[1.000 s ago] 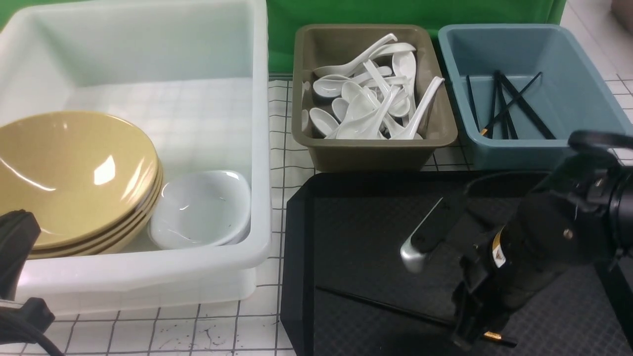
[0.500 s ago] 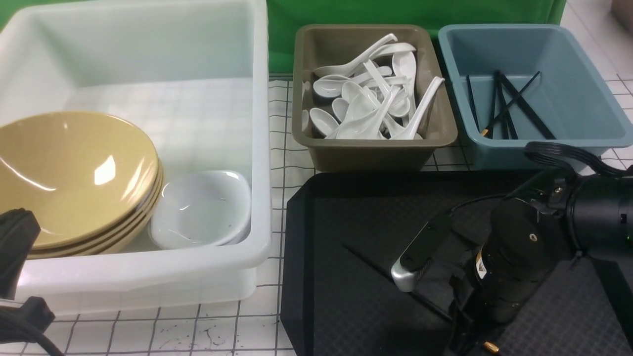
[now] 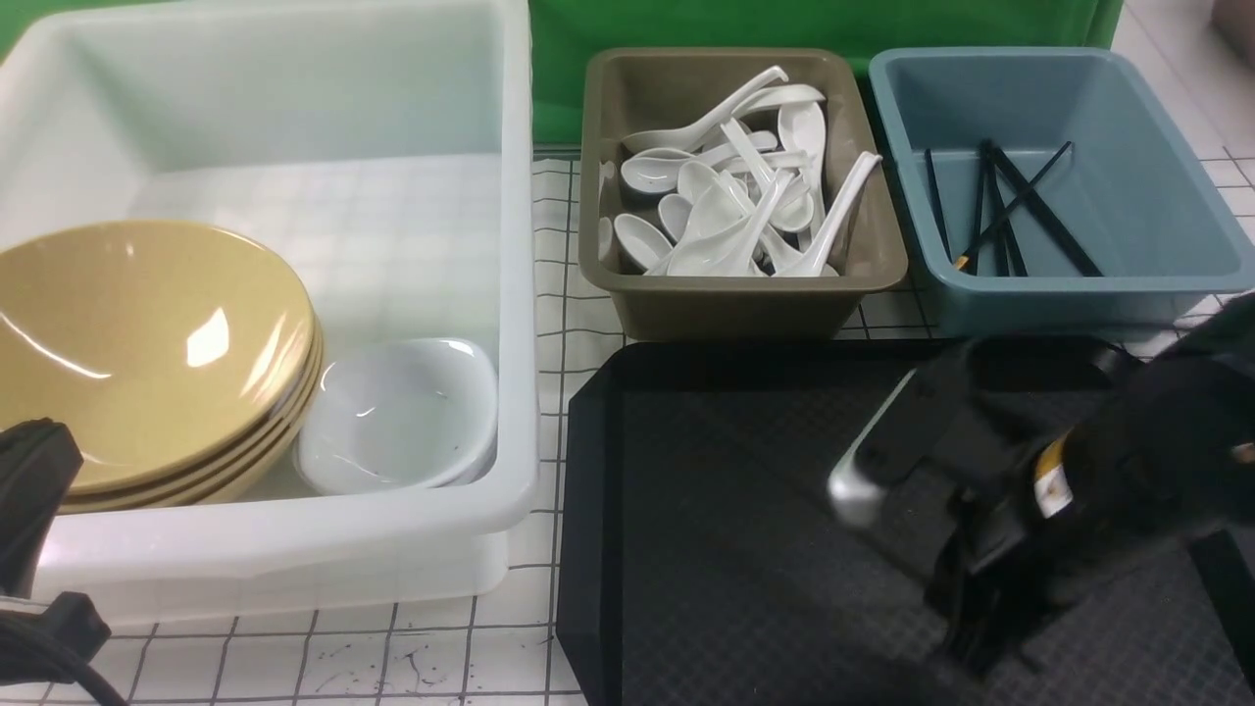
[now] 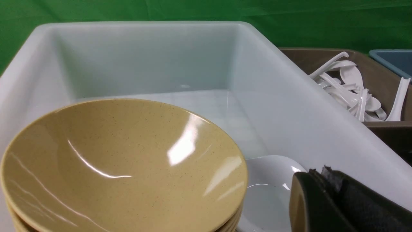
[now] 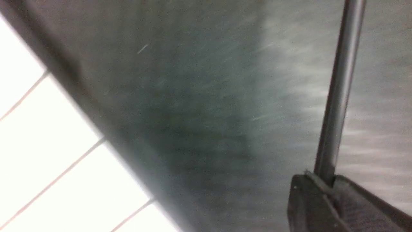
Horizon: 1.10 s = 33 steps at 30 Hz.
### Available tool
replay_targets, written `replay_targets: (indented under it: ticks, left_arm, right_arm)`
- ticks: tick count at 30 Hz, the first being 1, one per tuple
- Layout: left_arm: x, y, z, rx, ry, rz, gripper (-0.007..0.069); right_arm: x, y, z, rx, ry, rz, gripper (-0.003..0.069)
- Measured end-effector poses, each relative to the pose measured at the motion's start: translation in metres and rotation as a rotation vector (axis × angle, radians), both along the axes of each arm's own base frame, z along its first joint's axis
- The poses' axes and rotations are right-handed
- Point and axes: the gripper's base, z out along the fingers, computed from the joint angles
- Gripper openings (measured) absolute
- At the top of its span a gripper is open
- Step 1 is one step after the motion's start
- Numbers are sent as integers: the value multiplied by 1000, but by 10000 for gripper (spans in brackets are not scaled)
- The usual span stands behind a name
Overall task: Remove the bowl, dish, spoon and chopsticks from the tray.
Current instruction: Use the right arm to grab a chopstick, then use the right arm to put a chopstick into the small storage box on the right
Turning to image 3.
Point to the pile of white spoons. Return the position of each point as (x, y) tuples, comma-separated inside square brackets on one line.
[(739, 192)]

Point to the large white plastic tub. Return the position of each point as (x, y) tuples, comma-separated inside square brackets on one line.
[(382, 148)]

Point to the green backdrop cloth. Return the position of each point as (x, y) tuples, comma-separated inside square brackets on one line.
[(565, 34)]

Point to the stacked tan bowls in tub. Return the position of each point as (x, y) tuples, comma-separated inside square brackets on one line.
[(228, 473)]

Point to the blue chopstick bin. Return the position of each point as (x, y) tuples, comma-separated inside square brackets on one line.
[(1132, 191)]

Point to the tan noodle bowl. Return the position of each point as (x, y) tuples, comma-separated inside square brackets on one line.
[(156, 342)]

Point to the white square side dish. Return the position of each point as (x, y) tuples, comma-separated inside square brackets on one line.
[(433, 387)]

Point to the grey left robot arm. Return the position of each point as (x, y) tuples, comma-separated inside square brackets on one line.
[(39, 461)]

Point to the white dishes in tub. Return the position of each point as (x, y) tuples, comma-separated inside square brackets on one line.
[(367, 464)]

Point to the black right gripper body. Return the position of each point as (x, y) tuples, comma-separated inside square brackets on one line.
[(1006, 570)]

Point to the black serving tray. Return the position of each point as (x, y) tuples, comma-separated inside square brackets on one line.
[(702, 564)]

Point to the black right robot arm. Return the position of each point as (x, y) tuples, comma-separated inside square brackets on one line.
[(1167, 456)]

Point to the olive brown spoon bin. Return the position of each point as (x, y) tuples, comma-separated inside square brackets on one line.
[(633, 89)]

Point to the black chopstick gold band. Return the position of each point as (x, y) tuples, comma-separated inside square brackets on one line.
[(993, 216)]

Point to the black chopsticks in blue bin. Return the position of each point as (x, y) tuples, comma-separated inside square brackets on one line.
[(1001, 192)]

